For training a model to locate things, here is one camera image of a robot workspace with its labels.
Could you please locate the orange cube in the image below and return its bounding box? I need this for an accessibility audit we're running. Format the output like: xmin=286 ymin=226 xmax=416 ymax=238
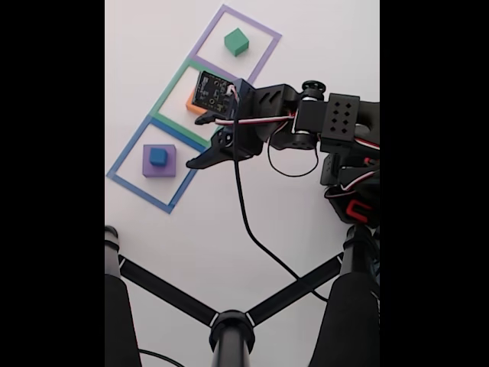
xmin=186 ymin=89 xmax=209 ymax=115

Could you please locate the small blue cube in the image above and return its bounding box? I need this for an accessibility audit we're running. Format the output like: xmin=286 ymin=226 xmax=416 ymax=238
xmin=148 ymin=148 xmax=168 ymax=167

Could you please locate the purple cube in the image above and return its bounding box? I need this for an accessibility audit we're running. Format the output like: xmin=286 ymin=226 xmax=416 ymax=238
xmin=142 ymin=144 xmax=177 ymax=179

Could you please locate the green cube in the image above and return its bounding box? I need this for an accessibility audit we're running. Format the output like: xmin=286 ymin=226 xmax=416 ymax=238
xmin=224 ymin=27 xmax=250 ymax=57

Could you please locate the black tripod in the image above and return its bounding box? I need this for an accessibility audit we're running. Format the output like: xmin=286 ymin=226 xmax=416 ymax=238
xmin=105 ymin=224 xmax=381 ymax=367

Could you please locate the red white servo wire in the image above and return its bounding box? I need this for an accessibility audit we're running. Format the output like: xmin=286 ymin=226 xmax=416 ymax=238
xmin=215 ymin=86 xmax=381 ymax=200

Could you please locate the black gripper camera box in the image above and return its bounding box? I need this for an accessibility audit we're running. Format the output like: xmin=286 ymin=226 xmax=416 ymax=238
xmin=192 ymin=70 xmax=256 ymax=119

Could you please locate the green square frame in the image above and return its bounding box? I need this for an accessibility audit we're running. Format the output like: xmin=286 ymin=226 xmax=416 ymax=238
xmin=150 ymin=59 xmax=225 ymax=149

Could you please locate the purple square frame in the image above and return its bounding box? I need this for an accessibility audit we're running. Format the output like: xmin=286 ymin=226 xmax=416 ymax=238
xmin=189 ymin=3 xmax=283 ymax=85

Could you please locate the blue square frame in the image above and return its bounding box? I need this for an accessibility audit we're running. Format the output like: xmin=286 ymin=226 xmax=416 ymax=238
xmin=105 ymin=115 xmax=209 ymax=215

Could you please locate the thin black cable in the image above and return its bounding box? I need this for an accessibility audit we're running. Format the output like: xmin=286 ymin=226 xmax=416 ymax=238
xmin=138 ymin=349 xmax=186 ymax=367

